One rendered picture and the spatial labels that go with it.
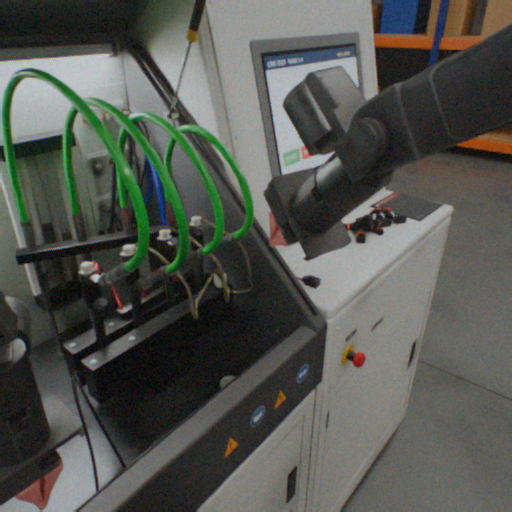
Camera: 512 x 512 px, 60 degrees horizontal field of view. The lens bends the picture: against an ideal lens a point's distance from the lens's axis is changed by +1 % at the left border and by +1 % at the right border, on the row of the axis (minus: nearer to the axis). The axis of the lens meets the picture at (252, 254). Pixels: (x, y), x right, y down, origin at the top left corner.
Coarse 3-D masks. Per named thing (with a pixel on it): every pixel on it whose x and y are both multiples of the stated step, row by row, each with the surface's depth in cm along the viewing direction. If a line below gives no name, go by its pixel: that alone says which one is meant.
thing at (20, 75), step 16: (16, 80) 63; (48, 80) 57; (64, 96) 55; (80, 112) 54; (96, 128) 53; (112, 144) 53; (16, 176) 77; (128, 176) 53; (16, 192) 79; (144, 208) 55; (144, 224) 55; (144, 240) 56; (144, 256) 58
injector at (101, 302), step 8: (80, 272) 72; (96, 272) 73; (80, 280) 72; (88, 280) 72; (88, 288) 72; (96, 288) 73; (88, 296) 73; (96, 296) 74; (88, 304) 74; (96, 304) 73; (104, 304) 73; (96, 312) 75; (96, 320) 76; (96, 328) 77; (104, 328) 78; (96, 336) 78; (104, 336) 78; (104, 344) 79
